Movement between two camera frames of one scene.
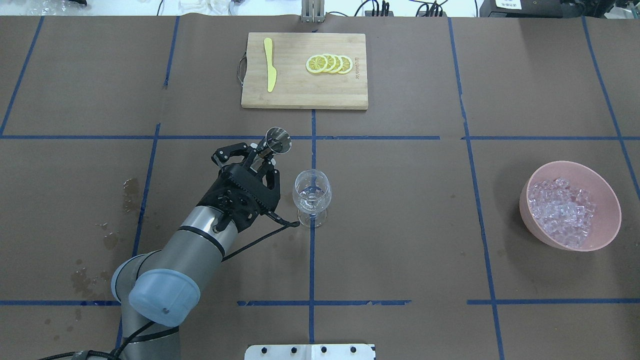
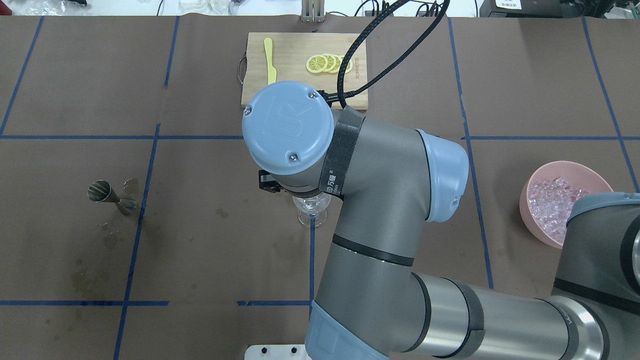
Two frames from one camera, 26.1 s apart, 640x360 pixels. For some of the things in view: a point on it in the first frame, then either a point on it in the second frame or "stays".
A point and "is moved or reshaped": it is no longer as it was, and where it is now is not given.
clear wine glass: x=312 y=193 stays
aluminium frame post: x=312 y=11 stays
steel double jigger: x=277 y=141 is moved or reshaped
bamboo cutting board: x=325 y=71 stays
